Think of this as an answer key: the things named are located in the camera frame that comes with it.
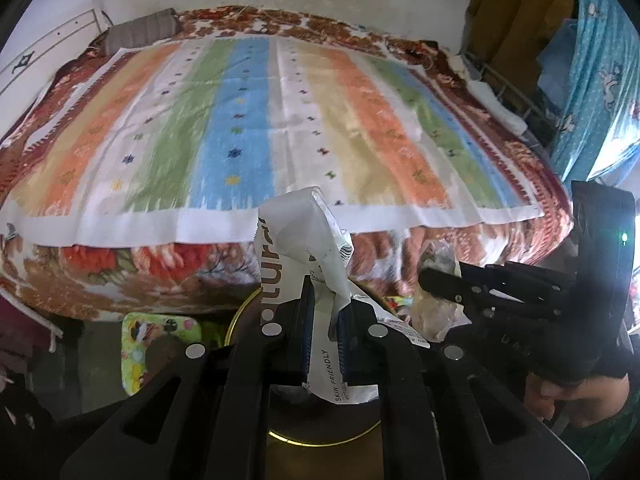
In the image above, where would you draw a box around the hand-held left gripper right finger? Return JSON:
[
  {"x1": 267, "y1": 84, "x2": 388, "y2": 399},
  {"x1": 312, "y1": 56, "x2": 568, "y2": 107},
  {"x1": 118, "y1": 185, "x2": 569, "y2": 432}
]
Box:
[{"x1": 330, "y1": 304, "x2": 591, "y2": 480}]

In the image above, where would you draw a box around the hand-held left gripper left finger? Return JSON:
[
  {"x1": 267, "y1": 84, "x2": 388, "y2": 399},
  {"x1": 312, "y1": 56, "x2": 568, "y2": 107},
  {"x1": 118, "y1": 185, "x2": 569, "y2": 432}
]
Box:
[{"x1": 60, "y1": 275, "x2": 322, "y2": 480}]

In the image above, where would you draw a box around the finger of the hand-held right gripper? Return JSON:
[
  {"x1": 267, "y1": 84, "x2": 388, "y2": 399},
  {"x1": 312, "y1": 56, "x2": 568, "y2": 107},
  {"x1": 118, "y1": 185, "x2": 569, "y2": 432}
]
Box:
[
  {"x1": 457, "y1": 260, "x2": 577, "y2": 288},
  {"x1": 417, "y1": 267, "x2": 568, "y2": 312}
]

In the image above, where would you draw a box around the thin clear plastic wrapper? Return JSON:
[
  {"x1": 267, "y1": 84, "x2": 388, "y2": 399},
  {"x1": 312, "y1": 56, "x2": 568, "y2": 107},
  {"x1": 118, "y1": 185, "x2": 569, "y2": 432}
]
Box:
[{"x1": 407, "y1": 239, "x2": 472, "y2": 344}]

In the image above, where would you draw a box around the dark brown bin gold rim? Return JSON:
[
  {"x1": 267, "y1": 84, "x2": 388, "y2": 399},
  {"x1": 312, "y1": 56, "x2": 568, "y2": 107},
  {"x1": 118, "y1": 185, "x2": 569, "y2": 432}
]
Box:
[{"x1": 222, "y1": 290, "x2": 386, "y2": 448}]

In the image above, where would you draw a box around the white wipes packet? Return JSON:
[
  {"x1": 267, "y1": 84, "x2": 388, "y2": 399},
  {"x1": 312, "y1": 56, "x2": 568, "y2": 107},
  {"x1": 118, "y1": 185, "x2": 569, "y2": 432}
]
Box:
[{"x1": 256, "y1": 186, "x2": 432, "y2": 404}]

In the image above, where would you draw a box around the person's right hand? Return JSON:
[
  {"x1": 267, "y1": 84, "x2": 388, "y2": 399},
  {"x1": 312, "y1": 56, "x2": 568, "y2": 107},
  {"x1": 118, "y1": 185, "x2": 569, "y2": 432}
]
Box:
[{"x1": 524, "y1": 372, "x2": 632, "y2": 429}]

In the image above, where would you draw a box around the green cartoon stool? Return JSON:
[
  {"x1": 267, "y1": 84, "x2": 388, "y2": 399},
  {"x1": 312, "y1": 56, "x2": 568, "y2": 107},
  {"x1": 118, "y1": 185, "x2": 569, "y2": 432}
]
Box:
[{"x1": 121, "y1": 312, "x2": 203, "y2": 397}]

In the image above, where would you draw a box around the green patterned garment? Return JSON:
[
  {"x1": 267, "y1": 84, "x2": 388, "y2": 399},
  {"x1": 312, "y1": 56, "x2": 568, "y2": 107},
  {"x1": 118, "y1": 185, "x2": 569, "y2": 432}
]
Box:
[{"x1": 550, "y1": 395, "x2": 640, "y2": 480}]

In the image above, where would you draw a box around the floral brown blanket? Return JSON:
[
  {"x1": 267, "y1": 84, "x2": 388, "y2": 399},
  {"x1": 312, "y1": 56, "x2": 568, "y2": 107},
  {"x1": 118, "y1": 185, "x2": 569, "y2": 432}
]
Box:
[{"x1": 0, "y1": 5, "x2": 576, "y2": 322}]

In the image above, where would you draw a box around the white cloth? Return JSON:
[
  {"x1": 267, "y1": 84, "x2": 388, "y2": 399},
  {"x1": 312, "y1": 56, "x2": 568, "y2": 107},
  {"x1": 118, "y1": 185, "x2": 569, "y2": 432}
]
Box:
[{"x1": 447, "y1": 55, "x2": 527, "y2": 136}]

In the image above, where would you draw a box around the blue printed curtain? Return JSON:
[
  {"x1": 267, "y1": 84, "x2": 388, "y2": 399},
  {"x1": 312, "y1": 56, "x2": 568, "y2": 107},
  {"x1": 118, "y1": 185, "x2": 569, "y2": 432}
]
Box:
[{"x1": 537, "y1": 0, "x2": 640, "y2": 182}]

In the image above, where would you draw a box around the striped pastel mat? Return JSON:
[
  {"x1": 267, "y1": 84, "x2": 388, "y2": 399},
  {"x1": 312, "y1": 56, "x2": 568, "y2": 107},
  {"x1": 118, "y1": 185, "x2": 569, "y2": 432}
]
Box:
[{"x1": 0, "y1": 35, "x2": 546, "y2": 248}]

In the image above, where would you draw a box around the light blue hanging cloth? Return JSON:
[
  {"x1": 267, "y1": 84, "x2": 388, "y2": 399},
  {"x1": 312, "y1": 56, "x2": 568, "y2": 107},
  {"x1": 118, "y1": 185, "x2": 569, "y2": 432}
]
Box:
[{"x1": 537, "y1": 19, "x2": 577, "y2": 92}]

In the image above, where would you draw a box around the brown hanging garment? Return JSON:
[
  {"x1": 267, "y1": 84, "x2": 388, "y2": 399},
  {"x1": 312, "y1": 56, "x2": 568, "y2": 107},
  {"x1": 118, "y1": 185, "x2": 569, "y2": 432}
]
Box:
[{"x1": 467, "y1": 0, "x2": 576, "y2": 106}]

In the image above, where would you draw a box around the grey striped pillow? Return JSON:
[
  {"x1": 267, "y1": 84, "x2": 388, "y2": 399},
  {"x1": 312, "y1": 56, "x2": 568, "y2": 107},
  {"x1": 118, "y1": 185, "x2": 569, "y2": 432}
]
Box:
[{"x1": 104, "y1": 8, "x2": 180, "y2": 56}]

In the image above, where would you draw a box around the white headboard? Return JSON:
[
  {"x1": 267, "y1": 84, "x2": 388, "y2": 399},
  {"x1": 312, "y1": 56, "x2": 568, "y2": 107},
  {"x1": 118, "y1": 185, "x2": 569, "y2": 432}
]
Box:
[{"x1": 0, "y1": 7, "x2": 108, "y2": 107}]

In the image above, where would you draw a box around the metal bed rail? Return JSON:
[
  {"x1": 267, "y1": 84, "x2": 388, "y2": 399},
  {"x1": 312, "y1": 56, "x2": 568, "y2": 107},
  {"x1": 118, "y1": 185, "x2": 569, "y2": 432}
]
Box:
[{"x1": 462, "y1": 52, "x2": 557, "y2": 147}]

